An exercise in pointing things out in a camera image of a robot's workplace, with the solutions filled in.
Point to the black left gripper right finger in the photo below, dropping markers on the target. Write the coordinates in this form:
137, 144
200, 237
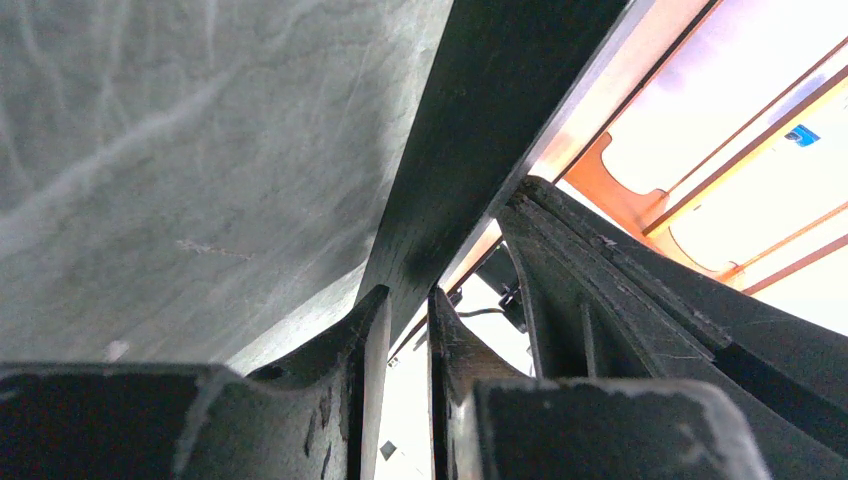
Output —
491, 421

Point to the orange wooden shelf rack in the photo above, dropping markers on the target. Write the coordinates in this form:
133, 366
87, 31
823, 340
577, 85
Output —
747, 195

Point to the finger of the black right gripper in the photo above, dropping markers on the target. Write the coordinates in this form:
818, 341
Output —
599, 303

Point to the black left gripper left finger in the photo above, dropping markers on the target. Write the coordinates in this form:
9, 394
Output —
312, 414

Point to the brown backing board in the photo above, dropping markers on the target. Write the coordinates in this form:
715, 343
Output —
648, 48

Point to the black picture frame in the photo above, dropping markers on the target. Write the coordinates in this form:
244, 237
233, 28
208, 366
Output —
504, 71

